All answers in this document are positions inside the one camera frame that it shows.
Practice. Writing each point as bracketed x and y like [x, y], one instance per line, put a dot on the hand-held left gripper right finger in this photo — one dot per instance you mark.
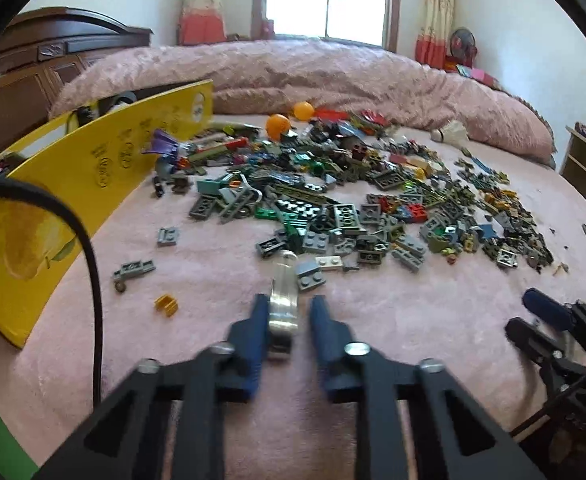
[325, 345]

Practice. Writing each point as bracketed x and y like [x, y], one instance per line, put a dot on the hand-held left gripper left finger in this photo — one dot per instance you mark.
[250, 345]

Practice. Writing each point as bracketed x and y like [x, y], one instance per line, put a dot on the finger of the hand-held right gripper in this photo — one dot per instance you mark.
[530, 337]
[548, 305]

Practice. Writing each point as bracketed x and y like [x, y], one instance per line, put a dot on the shiny silver clip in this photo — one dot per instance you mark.
[283, 310]

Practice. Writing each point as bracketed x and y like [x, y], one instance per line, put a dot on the pile of toy bricks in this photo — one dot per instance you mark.
[363, 200]

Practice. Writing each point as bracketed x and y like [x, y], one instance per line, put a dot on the yellow cardboard box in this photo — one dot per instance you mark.
[98, 160]

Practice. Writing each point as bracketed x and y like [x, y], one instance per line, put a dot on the pink bed sheet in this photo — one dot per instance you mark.
[198, 275]

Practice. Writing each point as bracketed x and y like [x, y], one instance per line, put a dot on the small yellow toy brick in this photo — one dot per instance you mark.
[166, 305]

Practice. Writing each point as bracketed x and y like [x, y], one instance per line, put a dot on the square grey toy plate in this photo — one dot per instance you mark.
[168, 236]

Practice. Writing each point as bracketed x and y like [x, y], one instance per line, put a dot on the long grey toy brick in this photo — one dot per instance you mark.
[134, 270]

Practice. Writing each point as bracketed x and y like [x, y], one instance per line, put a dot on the small brown toy wheel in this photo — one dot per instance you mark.
[121, 287]

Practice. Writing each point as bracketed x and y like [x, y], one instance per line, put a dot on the white shuttlecock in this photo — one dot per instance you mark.
[453, 132]

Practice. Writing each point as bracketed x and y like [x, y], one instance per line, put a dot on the purple winged toy piece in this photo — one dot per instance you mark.
[165, 145]

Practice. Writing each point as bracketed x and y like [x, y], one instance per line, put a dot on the orange ping pong ball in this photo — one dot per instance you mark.
[279, 126]
[303, 110]

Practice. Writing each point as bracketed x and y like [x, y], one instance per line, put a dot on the pink and green boxes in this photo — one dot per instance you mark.
[478, 74]

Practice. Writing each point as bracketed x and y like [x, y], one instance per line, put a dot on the green mat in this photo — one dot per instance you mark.
[8, 445]

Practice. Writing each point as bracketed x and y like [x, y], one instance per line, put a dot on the pink quilt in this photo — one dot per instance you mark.
[323, 80]

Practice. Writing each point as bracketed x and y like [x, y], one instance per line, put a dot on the red standing fan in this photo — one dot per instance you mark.
[463, 45]

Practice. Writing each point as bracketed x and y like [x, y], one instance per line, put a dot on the floral curtain with red hem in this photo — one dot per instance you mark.
[435, 15]
[200, 2]

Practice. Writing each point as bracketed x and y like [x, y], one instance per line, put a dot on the window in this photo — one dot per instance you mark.
[328, 0]

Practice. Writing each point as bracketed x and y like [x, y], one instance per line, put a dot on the dark wooden dresser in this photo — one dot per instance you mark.
[38, 65]

